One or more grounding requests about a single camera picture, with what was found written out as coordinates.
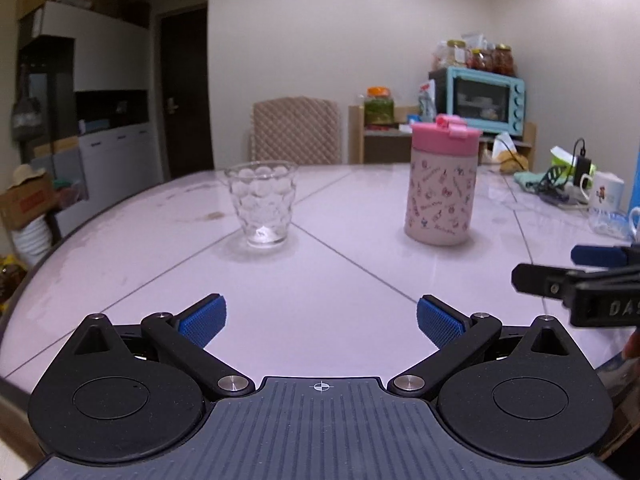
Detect grey hanging bag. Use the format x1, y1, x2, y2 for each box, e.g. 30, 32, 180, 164
11, 64, 44, 142

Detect dark door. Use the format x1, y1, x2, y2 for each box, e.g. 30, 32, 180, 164
154, 5, 216, 182

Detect white red carton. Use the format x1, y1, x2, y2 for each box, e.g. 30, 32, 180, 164
417, 79, 437, 117

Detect cardboard boxes on cabinet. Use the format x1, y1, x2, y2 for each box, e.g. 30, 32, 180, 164
17, 0, 152, 29

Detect clear jar yellow lid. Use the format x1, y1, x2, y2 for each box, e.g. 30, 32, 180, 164
433, 39, 471, 70

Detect green pickle jar orange lid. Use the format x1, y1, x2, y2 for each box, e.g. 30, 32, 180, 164
363, 86, 397, 126

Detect light blue toaster oven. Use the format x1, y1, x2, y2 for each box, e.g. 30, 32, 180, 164
429, 66, 527, 140

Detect white printed mug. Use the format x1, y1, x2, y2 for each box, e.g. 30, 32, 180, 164
580, 170, 626, 217

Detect brown cardboard box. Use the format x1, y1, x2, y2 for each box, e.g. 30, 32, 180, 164
0, 172, 57, 232

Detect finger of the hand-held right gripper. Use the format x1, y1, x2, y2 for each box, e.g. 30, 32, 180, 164
571, 244, 640, 268
511, 261, 640, 307

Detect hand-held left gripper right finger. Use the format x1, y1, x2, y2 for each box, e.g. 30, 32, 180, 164
387, 295, 594, 401

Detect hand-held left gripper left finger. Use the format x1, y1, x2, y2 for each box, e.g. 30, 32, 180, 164
51, 294, 256, 401

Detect straw hat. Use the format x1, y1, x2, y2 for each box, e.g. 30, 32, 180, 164
8, 163, 47, 187

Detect white grey tall cabinet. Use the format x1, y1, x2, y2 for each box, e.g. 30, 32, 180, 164
16, 0, 157, 241

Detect pink printed bottle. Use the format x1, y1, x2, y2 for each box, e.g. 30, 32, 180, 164
404, 146, 477, 247

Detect wooden shelf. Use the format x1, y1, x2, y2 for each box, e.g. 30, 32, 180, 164
348, 104, 537, 172

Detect clear dimpled glass cup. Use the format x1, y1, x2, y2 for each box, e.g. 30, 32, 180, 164
224, 160, 299, 250

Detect clear plastic wrapper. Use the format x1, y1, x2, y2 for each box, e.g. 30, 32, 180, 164
589, 209, 632, 239

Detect mint green cloth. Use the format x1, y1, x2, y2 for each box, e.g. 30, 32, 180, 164
513, 170, 552, 194

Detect black charger with cable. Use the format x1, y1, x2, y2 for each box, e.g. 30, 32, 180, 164
571, 138, 594, 192

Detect white plastic bag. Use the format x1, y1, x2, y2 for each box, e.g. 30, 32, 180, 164
492, 132, 531, 173

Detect green white box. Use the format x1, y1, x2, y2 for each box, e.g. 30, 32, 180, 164
549, 145, 597, 182

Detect red pickle jar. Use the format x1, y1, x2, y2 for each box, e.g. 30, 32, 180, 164
492, 44, 516, 76
470, 49, 496, 73

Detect stack of white plates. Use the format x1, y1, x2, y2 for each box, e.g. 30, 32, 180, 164
12, 217, 54, 269

